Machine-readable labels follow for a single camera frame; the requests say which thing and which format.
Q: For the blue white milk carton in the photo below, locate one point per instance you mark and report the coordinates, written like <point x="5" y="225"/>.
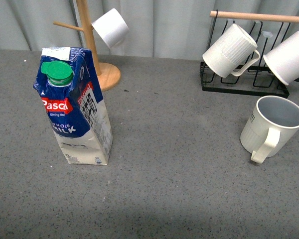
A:
<point x="70" y="91"/>

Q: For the cream ribbed mug grey inside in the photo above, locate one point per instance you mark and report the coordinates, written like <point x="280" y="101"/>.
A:
<point x="273" y="122"/>

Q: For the wooden mug tree stand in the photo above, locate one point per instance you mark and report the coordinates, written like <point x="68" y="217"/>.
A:
<point x="108" y="74"/>

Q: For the white mug on tree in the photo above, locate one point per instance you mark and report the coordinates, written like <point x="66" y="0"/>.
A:
<point x="111" y="27"/>

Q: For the cream ribbed hanging mug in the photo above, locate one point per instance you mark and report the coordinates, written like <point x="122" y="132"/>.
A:
<point x="232" y="53"/>

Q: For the black wire mug rack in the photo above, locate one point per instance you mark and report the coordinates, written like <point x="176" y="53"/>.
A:
<point x="268" y="31"/>

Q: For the white mug black handle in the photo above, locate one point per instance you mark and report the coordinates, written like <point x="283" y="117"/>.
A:
<point x="283" y="60"/>

